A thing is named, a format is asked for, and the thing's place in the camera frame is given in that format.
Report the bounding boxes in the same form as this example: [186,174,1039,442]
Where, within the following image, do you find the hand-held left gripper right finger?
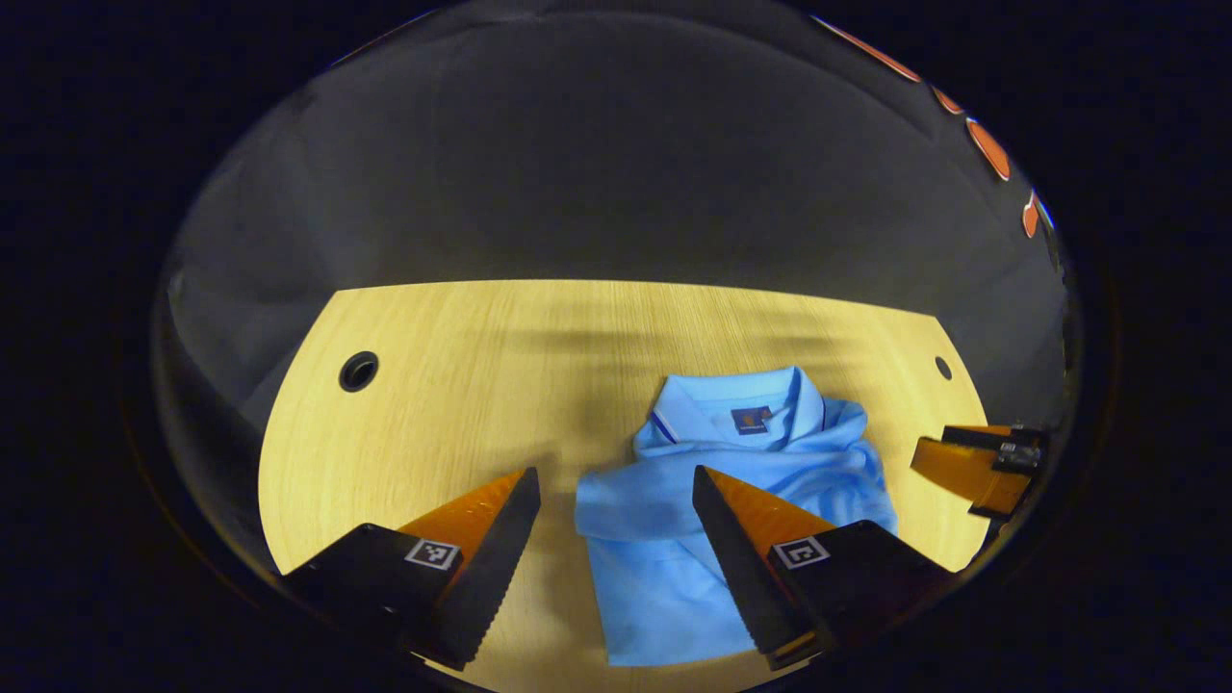
[691,465,959,673]

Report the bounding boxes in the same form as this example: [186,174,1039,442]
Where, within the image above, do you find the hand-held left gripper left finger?
[279,467,543,673]

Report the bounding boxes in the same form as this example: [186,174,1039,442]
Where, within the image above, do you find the light blue T-shirt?
[575,365,900,668]

